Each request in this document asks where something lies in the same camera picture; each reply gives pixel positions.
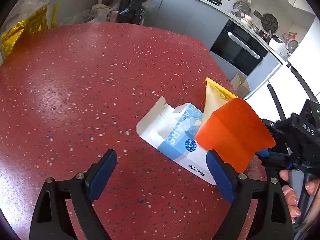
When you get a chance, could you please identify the orange card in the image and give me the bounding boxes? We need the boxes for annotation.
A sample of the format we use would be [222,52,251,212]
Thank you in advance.
[196,98,276,173]

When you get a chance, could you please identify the white blue plaster box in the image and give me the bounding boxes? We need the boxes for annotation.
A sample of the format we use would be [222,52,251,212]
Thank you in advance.
[136,96,216,185]

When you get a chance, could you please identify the yellow snack bag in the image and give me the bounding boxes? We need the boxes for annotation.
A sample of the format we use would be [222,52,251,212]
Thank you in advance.
[200,77,237,127]

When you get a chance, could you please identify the person's right hand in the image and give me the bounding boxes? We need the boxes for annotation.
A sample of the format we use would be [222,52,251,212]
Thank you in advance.
[282,179,319,225]

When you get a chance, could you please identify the white refrigerator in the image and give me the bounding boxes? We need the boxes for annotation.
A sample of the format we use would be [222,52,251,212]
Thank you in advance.
[246,19,320,121]

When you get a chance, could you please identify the cardboard box on floor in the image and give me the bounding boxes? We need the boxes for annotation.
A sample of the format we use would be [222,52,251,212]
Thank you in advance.
[230,73,251,98]

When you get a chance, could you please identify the white rice cooker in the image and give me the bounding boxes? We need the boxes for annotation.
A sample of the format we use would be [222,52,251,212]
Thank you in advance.
[268,37,290,61]

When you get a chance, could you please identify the black built-in oven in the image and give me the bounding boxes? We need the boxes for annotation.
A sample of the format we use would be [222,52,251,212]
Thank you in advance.
[210,20,267,79]

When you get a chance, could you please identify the round black baking pan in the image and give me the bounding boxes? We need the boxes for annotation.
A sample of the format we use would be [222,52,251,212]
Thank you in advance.
[261,13,278,34]

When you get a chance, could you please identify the round silver steamer rack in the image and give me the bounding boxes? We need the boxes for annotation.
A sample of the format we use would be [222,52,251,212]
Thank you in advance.
[233,1,251,15]

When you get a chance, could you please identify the gold foil bag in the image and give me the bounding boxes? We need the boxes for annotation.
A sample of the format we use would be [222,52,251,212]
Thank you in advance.
[1,5,48,57]

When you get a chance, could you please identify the black plastic bag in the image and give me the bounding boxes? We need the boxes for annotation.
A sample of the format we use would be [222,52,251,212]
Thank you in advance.
[116,0,146,25]

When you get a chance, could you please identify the grey lower cabinets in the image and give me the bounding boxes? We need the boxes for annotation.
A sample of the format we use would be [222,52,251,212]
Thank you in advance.
[144,0,282,90]

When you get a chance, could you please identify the clear plastic bag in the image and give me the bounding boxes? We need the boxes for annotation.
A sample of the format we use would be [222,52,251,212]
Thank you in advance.
[6,0,50,21]

